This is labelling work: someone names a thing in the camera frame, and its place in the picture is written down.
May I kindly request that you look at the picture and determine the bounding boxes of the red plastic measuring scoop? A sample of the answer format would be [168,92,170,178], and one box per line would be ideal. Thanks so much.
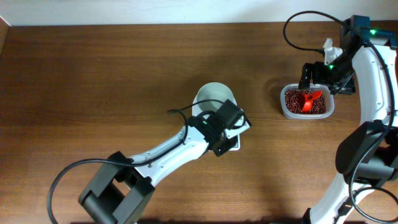
[300,91,322,113]

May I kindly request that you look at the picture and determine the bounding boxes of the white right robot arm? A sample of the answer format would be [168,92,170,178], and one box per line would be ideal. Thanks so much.
[298,15,397,223]

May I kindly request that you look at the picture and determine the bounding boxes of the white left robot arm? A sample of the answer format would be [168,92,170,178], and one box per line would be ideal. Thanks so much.
[78,111,251,223]

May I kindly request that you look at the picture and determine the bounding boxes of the white digital kitchen scale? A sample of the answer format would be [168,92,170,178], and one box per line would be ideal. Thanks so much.
[192,96,241,152]

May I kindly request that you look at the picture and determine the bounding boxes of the white round bowl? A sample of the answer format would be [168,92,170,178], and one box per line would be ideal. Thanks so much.
[192,82,237,116]

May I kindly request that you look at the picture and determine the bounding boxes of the clear plastic bean container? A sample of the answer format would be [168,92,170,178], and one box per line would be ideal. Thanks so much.
[280,84,335,119]

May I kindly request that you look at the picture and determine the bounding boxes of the red adzuki beans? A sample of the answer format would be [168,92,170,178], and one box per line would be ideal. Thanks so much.
[284,90,326,114]

